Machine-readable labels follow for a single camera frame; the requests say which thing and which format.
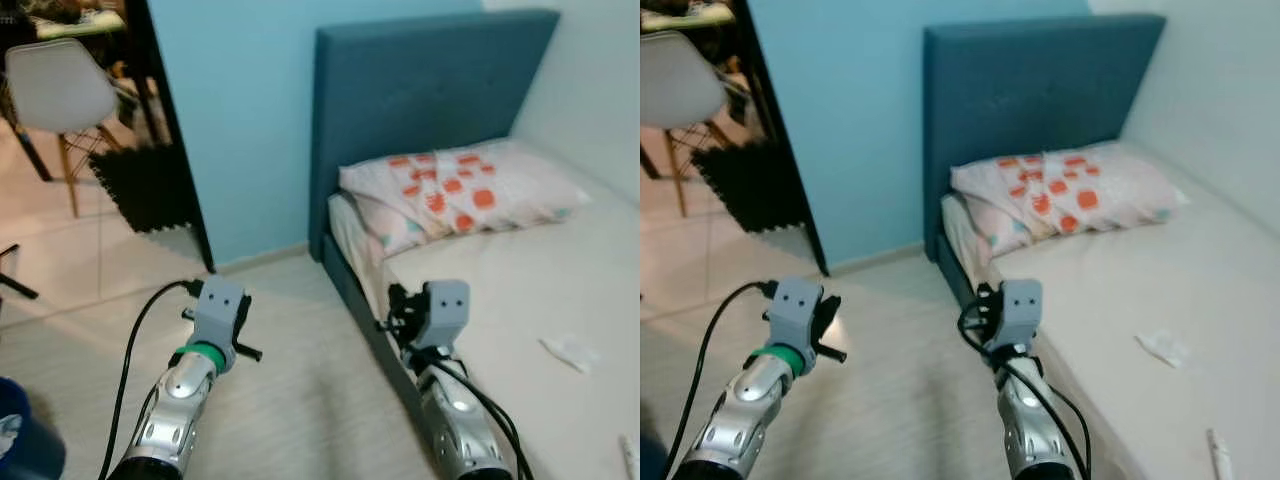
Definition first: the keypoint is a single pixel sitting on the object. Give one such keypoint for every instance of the white printed tube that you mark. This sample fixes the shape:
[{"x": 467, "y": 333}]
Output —
[
  {"x": 629, "y": 458},
  {"x": 1218, "y": 455}
]

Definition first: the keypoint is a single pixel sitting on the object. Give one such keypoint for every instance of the blue bin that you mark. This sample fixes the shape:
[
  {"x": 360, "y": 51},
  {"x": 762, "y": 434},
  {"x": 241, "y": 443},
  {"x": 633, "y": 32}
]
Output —
[
  {"x": 25, "y": 450},
  {"x": 648, "y": 460}
]

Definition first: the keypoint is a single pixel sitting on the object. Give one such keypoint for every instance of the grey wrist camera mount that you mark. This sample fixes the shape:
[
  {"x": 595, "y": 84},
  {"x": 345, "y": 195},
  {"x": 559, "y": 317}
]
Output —
[
  {"x": 797, "y": 305},
  {"x": 445, "y": 305},
  {"x": 218, "y": 305},
  {"x": 1020, "y": 305}
]

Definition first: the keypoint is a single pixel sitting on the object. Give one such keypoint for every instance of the black foam floor mat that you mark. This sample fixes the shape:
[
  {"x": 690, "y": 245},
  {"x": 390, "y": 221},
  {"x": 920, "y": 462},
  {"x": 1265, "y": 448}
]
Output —
[
  {"x": 755, "y": 185},
  {"x": 145, "y": 185}
]

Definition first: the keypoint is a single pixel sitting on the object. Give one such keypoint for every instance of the cream sheeted mattress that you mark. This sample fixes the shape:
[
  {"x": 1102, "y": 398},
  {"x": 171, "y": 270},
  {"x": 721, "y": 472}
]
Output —
[
  {"x": 520, "y": 290},
  {"x": 1150, "y": 290}
]

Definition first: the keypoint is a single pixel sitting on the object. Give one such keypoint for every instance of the white tissue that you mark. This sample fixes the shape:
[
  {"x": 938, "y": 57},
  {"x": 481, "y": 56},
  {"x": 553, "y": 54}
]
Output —
[
  {"x": 1163, "y": 348},
  {"x": 570, "y": 352}
]

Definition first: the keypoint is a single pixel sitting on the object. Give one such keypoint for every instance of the pink pillow with orange dots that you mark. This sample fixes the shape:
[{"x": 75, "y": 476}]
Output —
[
  {"x": 480, "y": 190},
  {"x": 1080, "y": 195}
]

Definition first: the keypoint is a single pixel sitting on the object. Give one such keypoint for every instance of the black stand leg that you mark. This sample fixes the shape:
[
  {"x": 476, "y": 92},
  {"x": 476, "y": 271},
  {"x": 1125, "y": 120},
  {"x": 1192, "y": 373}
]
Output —
[{"x": 15, "y": 285}]

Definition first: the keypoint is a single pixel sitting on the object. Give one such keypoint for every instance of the dark door frame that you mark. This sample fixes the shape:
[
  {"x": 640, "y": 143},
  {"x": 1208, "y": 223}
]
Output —
[
  {"x": 140, "y": 25},
  {"x": 748, "y": 30}
]

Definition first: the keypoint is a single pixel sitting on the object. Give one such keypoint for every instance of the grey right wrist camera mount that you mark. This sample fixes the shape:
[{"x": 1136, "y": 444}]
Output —
[
  {"x": 1020, "y": 305},
  {"x": 445, "y": 305}
]

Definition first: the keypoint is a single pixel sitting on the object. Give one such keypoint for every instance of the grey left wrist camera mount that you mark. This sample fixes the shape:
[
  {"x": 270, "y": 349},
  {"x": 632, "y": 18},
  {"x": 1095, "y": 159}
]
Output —
[
  {"x": 218, "y": 305},
  {"x": 797, "y": 305}
]

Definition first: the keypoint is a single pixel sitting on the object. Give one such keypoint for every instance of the white chair with wooden legs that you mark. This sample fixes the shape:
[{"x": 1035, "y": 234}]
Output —
[
  {"x": 680, "y": 85},
  {"x": 60, "y": 85}
]

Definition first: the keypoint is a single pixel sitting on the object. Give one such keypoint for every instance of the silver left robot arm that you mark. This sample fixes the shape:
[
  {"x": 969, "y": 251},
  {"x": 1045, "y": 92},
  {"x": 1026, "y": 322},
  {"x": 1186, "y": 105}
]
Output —
[
  {"x": 745, "y": 405},
  {"x": 175, "y": 410}
]

